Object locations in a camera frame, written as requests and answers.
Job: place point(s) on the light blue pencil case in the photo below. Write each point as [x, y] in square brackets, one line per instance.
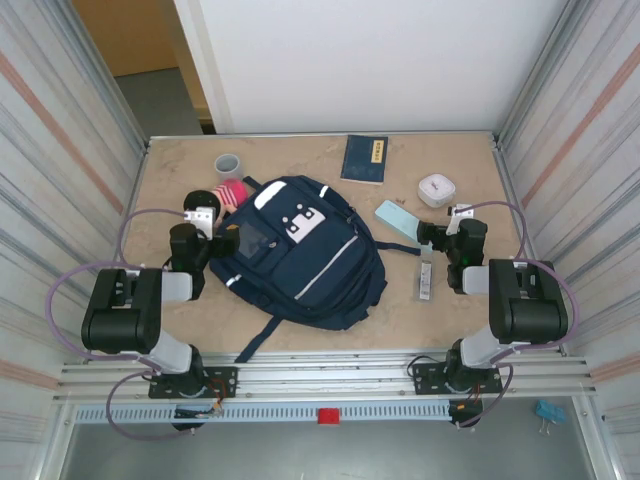
[397, 217]

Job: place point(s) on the clear plastic supply pack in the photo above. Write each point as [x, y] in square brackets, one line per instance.
[424, 280]

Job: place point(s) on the doll with pink striped hat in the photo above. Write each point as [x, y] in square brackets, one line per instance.
[230, 192]

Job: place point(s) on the navy blue backpack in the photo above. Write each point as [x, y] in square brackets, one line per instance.
[310, 260]

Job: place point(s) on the dark blue book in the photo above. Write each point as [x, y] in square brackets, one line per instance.
[362, 160]

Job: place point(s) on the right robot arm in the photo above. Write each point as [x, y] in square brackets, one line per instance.
[530, 310]

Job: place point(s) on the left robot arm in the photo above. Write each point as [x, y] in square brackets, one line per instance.
[120, 310]

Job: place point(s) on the white earbuds case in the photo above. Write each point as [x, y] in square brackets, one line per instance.
[436, 189]

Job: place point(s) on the grey cup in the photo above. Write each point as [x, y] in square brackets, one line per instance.
[229, 167]

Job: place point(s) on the blue binder clip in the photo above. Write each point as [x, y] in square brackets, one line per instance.
[550, 411]

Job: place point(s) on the red block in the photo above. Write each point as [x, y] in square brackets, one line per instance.
[329, 416]

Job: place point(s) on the brown wooden door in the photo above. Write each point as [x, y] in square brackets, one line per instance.
[125, 35]

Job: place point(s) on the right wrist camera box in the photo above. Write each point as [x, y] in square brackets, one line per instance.
[457, 220]

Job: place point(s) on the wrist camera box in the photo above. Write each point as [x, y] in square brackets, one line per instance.
[200, 217]
[457, 220]

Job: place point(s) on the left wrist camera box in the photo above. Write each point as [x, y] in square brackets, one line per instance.
[200, 217]

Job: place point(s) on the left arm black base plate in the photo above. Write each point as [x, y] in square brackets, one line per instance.
[227, 375]

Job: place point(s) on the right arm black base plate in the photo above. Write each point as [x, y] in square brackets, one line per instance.
[422, 372]

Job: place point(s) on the aluminium mounting rail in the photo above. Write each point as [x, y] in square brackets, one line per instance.
[325, 372]

